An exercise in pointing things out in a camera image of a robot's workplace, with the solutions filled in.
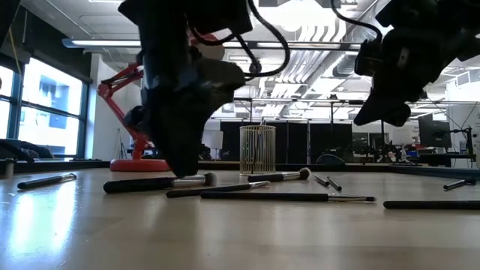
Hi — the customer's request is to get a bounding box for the small grey post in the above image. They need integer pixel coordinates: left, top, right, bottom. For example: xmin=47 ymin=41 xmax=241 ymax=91
xmin=2 ymin=157 xmax=18 ymax=179

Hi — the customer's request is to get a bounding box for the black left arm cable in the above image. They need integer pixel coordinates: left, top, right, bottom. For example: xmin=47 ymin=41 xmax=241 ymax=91
xmin=189 ymin=0 xmax=292 ymax=80

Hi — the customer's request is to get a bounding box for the black aluminium table frame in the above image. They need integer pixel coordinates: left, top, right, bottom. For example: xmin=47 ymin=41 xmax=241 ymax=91
xmin=0 ymin=159 xmax=480 ymax=182

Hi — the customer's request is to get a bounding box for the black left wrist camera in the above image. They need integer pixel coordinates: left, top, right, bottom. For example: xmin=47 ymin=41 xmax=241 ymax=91
xmin=183 ymin=0 xmax=254 ymax=37

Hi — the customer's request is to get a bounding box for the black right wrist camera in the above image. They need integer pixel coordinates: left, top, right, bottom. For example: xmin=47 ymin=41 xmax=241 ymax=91
xmin=354 ymin=39 xmax=384 ymax=77

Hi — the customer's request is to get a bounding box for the slim black silver-ferrule brush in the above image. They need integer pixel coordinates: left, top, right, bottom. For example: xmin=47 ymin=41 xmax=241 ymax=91
xmin=16 ymin=172 xmax=78 ymax=191

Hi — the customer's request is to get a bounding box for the long thin black brush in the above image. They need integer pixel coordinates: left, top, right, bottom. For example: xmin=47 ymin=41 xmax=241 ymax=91
xmin=382 ymin=200 xmax=480 ymax=211

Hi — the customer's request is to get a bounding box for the short black silver-ferrule brush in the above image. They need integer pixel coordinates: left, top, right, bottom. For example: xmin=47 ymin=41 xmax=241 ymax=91
xmin=442 ymin=178 xmax=478 ymax=191

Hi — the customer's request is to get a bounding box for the red desk lamp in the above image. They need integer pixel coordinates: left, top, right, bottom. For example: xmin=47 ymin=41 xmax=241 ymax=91
xmin=97 ymin=32 xmax=226 ymax=173

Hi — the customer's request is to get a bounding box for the medium round-head makeup brush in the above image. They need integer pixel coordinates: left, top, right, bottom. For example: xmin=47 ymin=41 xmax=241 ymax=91
xmin=247 ymin=166 xmax=312 ymax=184

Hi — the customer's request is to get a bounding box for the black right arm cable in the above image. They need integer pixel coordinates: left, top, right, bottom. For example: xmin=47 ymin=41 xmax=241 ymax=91
xmin=329 ymin=0 xmax=384 ymax=43

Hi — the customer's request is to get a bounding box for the long black eyeshadow brush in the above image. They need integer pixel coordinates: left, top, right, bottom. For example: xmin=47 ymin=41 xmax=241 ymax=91
xmin=199 ymin=191 xmax=377 ymax=204

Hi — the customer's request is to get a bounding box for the large black powder brush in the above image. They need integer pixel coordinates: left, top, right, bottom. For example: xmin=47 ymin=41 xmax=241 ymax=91
xmin=103 ymin=171 xmax=218 ymax=195

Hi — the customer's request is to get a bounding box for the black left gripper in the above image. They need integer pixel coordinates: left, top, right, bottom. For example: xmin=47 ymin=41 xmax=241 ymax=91
xmin=123 ymin=52 xmax=247 ymax=176

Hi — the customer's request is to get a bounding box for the black computer monitor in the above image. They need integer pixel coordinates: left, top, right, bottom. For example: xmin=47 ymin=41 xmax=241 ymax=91
xmin=418 ymin=112 xmax=453 ymax=149

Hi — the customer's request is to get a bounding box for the black chair back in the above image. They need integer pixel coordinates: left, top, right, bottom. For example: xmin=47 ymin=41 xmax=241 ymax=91
xmin=315 ymin=153 xmax=347 ymax=166

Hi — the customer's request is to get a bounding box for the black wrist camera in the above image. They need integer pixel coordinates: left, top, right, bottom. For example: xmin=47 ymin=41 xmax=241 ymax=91
xmin=354 ymin=39 xmax=384 ymax=77
xmin=183 ymin=0 xmax=254 ymax=37

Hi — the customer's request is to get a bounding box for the gold wire brush cup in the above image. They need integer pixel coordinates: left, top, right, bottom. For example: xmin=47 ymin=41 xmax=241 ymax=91
xmin=238 ymin=124 xmax=277 ymax=176

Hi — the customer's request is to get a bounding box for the distant black workcell frame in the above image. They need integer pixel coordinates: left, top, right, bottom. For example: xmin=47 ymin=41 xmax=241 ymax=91
xmin=224 ymin=95 xmax=387 ymax=163

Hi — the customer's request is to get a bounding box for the black bag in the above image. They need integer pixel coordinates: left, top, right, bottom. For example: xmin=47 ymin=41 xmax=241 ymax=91
xmin=0 ymin=138 xmax=54 ymax=163

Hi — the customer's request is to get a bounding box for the flat-ferrule black makeup brush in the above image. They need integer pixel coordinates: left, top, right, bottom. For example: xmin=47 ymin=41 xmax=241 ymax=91
xmin=166 ymin=180 xmax=271 ymax=200

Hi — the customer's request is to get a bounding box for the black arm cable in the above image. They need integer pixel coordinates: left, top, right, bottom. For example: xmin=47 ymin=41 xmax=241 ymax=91
xmin=189 ymin=0 xmax=292 ymax=80
xmin=329 ymin=0 xmax=384 ymax=43

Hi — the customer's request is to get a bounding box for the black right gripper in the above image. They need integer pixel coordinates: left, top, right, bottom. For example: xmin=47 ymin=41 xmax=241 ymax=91
xmin=354 ymin=25 xmax=458 ymax=128

